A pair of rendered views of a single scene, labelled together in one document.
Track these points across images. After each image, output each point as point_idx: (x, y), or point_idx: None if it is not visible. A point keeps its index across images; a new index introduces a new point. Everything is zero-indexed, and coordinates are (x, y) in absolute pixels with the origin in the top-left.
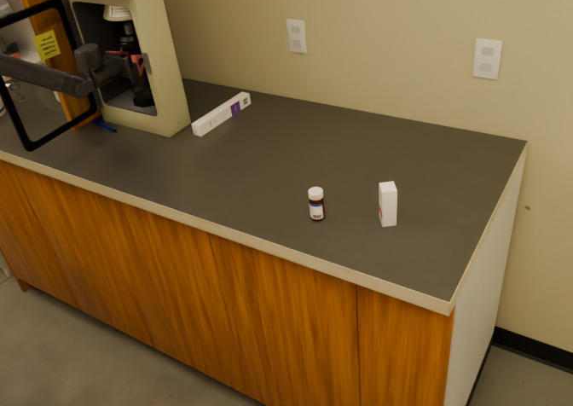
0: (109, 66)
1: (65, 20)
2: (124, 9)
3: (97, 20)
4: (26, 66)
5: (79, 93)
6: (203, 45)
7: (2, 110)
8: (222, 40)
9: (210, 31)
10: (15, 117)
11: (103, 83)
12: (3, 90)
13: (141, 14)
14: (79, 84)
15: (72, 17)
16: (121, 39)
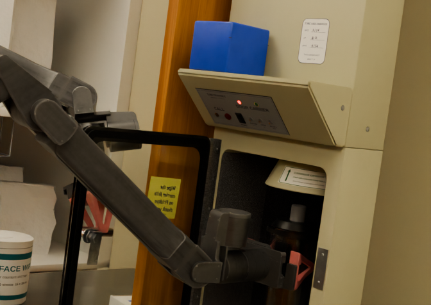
0: (252, 256)
1: (202, 172)
2: (309, 177)
3: (245, 192)
4: (140, 197)
5: (194, 277)
6: (380, 296)
7: (22, 297)
8: (421, 294)
9: (403, 274)
10: (70, 285)
11: (234, 278)
12: (76, 234)
13: (344, 185)
14: (201, 261)
15: (214, 173)
16: (281, 224)
